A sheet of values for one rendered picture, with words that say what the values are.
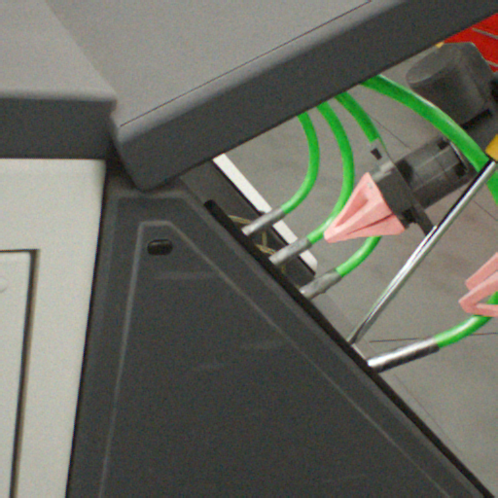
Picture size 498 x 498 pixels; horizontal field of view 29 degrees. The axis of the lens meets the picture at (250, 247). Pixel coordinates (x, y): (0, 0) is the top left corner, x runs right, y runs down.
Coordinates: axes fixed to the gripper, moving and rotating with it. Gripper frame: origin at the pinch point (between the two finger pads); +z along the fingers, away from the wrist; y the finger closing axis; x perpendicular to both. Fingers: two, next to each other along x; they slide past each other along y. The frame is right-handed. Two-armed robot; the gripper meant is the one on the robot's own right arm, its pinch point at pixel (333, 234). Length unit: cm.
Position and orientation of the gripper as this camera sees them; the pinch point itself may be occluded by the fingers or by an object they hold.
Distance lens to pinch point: 99.5
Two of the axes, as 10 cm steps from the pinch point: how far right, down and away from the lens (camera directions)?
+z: -8.3, 5.3, 1.8
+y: -5.5, -7.0, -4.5
